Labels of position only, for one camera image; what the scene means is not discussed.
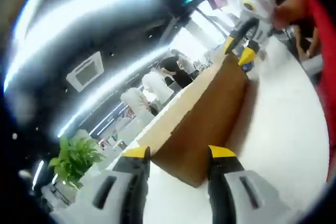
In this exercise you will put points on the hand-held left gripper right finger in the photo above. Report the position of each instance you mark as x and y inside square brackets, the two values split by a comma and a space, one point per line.
[223, 182]

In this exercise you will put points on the brown cardboard shoe box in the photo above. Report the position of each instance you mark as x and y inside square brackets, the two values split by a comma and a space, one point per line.
[210, 108]

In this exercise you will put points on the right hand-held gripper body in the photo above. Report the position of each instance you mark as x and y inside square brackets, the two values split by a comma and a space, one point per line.
[260, 1]

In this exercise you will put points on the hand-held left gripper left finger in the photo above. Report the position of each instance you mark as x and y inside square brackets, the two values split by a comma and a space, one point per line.
[126, 182]

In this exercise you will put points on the long ceiling light strip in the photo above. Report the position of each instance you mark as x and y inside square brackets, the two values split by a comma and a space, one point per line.
[52, 37]

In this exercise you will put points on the person's right hand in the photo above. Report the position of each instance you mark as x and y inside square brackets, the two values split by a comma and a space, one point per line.
[279, 18]

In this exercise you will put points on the ceiling air conditioner vent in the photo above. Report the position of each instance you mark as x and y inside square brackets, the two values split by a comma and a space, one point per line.
[85, 73]

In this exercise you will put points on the green potted plant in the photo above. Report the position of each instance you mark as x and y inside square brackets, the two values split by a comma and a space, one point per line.
[74, 158]

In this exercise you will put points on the pink white hanging monitor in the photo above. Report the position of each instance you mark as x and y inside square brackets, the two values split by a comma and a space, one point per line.
[219, 1]

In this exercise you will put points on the person in red shirt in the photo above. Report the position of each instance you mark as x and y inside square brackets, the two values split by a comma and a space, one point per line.
[323, 51]

